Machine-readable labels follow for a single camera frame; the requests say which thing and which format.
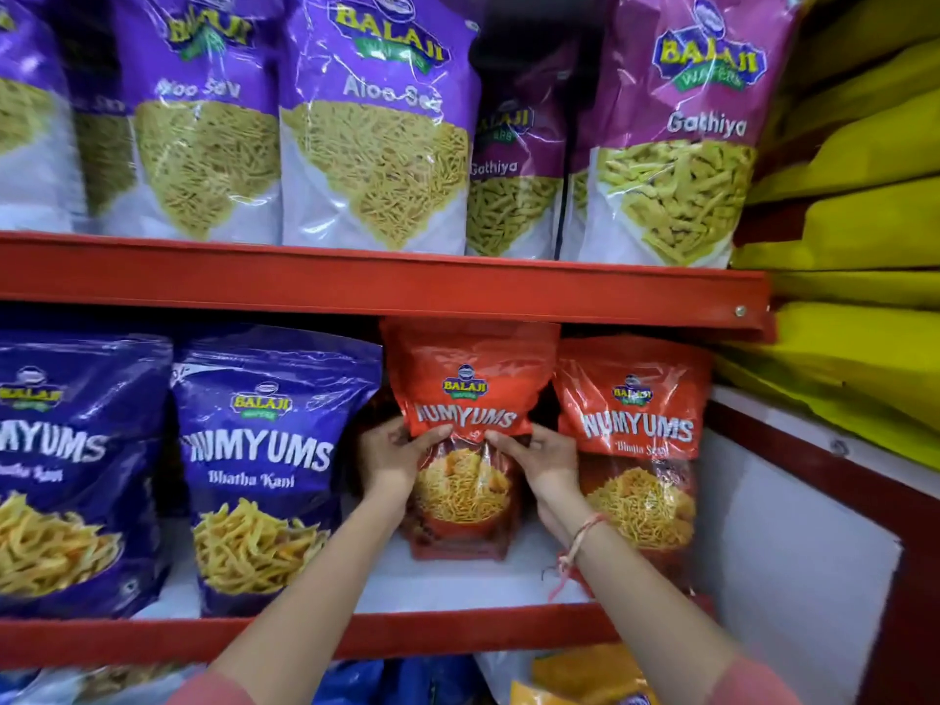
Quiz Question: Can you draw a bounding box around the person's left hand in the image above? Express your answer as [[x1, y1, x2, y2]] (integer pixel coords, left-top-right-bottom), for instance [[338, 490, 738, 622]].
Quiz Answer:
[[357, 417, 455, 505]]

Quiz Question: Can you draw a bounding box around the person's right hand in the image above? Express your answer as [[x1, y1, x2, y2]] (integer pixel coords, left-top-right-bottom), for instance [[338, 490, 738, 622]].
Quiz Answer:
[[485, 424, 585, 535]]

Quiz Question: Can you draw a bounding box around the red snack packet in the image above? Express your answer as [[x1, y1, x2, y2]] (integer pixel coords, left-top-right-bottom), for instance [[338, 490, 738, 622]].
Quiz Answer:
[[553, 335, 715, 589], [379, 318, 561, 563]]

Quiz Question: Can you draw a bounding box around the person's left forearm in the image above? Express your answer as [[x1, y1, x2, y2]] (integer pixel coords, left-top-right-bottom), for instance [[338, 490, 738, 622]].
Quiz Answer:
[[208, 486, 414, 705]]

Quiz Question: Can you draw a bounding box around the person's right forearm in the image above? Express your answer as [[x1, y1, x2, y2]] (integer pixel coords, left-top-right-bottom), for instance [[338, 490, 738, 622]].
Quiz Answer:
[[540, 499, 744, 705]]

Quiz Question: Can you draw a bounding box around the red metal shelf board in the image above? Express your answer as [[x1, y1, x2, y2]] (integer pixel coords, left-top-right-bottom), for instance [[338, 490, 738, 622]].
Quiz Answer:
[[0, 600, 622, 670], [0, 230, 777, 344]]

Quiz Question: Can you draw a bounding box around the blue snack packet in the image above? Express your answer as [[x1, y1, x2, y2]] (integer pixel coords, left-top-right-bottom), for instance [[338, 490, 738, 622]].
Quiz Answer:
[[0, 331, 174, 621], [171, 324, 383, 619]]

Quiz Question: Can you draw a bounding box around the orange yellow packet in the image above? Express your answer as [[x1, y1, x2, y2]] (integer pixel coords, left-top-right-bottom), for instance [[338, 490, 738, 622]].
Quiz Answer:
[[510, 643, 660, 705]]

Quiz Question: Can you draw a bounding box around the glossy blue packet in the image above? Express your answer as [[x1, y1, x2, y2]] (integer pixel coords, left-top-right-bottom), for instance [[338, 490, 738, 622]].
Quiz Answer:
[[312, 655, 492, 705]]

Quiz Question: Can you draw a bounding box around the magenta snack packet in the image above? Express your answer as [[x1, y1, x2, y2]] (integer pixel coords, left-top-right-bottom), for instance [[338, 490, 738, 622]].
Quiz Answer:
[[558, 150, 593, 262], [465, 36, 581, 260], [573, 0, 805, 270]]

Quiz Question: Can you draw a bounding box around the purple snack packet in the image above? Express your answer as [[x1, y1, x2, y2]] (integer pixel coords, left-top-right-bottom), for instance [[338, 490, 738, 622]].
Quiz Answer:
[[55, 22, 138, 222], [0, 0, 88, 234], [278, 0, 484, 256], [101, 0, 286, 246]]

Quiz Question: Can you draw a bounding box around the white red-framed shelf side panel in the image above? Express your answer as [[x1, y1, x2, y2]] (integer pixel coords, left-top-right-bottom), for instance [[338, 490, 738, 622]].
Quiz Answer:
[[692, 384, 940, 705]]

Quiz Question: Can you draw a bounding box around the pink left sleeve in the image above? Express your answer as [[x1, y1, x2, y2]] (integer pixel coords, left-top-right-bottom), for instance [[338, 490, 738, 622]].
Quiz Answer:
[[164, 671, 258, 705]]

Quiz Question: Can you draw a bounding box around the pink sleeve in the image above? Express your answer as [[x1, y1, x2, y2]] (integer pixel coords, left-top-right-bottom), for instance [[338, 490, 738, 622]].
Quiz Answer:
[[164, 671, 258, 705], [704, 656, 803, 705]]

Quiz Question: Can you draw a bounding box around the pink right sleeve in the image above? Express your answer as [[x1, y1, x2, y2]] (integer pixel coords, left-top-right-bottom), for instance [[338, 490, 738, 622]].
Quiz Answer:
[[704, 656, 803, 705]]

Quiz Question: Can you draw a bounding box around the clear white snack packet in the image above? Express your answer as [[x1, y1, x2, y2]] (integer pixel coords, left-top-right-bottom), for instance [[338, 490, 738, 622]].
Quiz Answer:
[[0, 660, 207, 705]]

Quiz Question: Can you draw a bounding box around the stack of yellow packets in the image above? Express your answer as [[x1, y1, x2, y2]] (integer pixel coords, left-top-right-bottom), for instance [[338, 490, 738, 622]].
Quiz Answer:
[[714, 0, 940, 472]]

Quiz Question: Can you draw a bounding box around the red thread bracelet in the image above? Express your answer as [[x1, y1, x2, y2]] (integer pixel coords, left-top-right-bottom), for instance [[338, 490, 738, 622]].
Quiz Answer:
[[547, 512, 612, 603]]

